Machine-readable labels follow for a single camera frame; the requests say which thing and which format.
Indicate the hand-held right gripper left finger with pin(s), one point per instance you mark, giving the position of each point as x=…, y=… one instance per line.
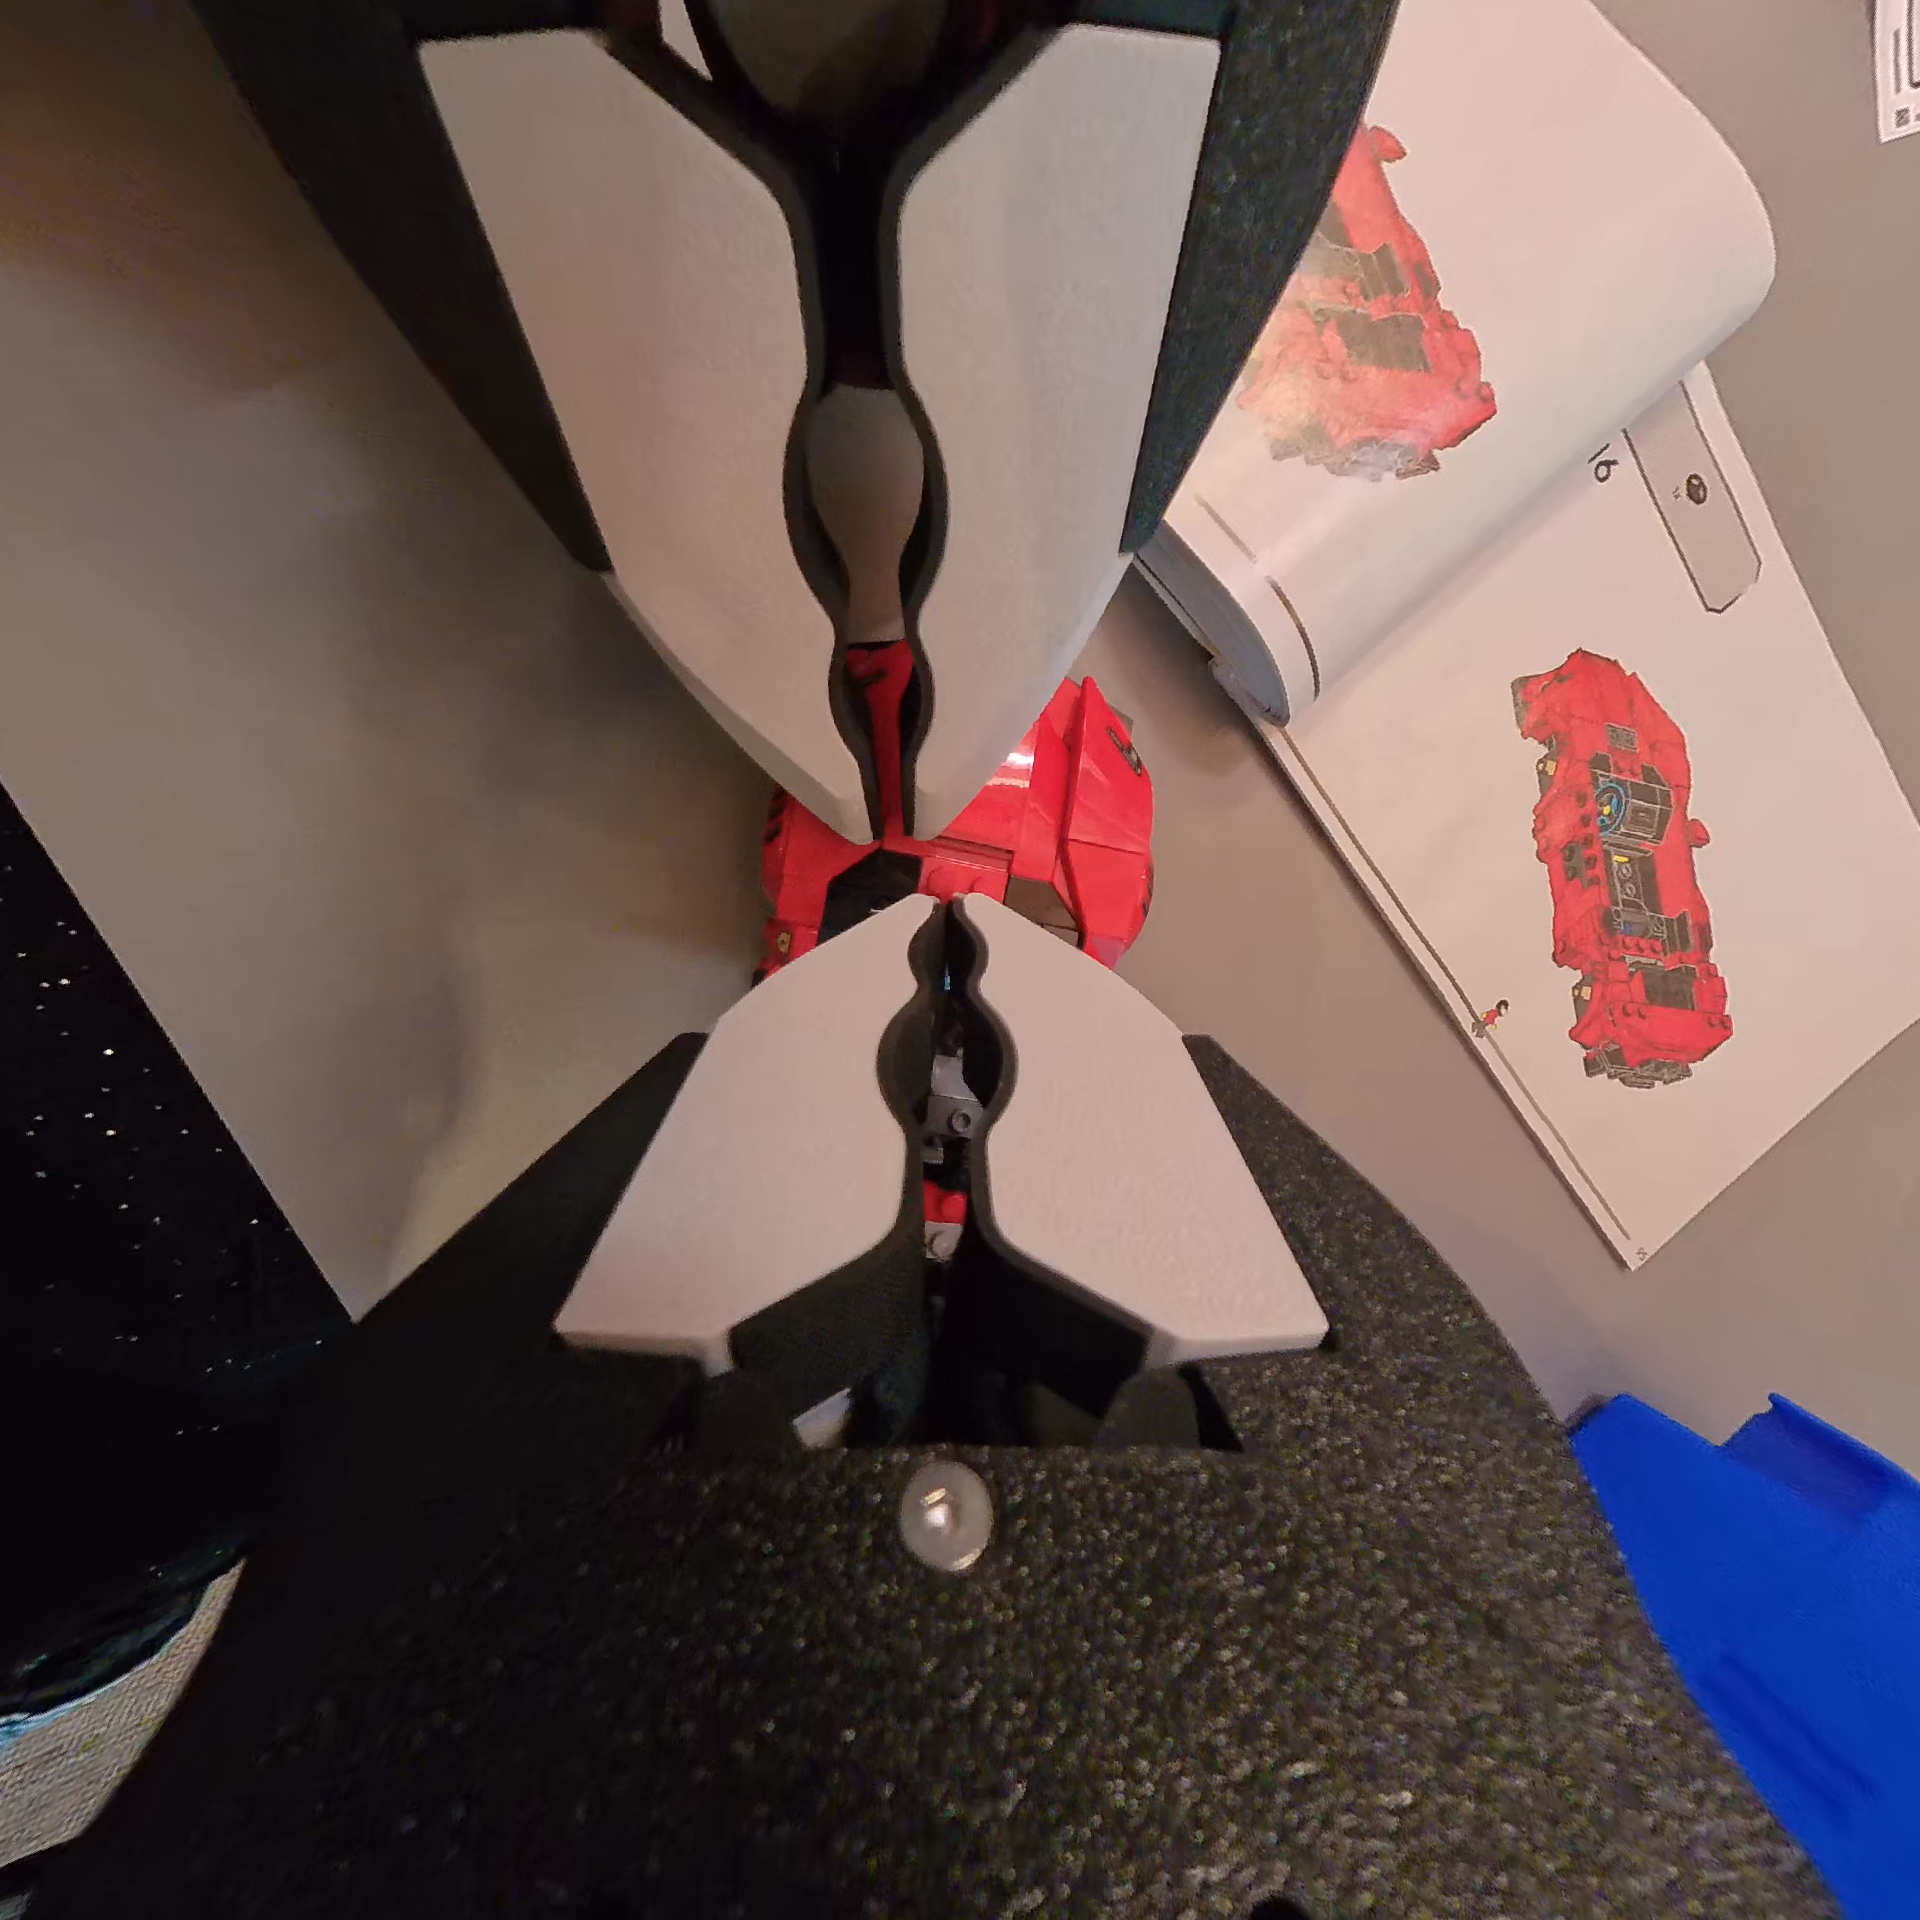
x=763, y=1186

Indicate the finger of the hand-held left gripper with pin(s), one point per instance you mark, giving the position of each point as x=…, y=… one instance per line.
x=1050, y=375
x=646, y=375

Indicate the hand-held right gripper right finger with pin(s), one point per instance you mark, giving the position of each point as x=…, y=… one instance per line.
x=1142, y=1186

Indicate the red lego car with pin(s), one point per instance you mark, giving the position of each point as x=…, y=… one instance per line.
x=1050, y=811

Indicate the lego instruction booklet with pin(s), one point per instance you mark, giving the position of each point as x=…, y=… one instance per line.
x=1575, y=182

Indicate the lego sticker sheet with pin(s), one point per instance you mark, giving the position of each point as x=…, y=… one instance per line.
x=1897, y=60

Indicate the blue plastic bin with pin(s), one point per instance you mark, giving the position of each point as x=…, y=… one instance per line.
x=1769, y=1621

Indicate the white shoe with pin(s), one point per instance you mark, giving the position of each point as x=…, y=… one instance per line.
x=106, y=1757

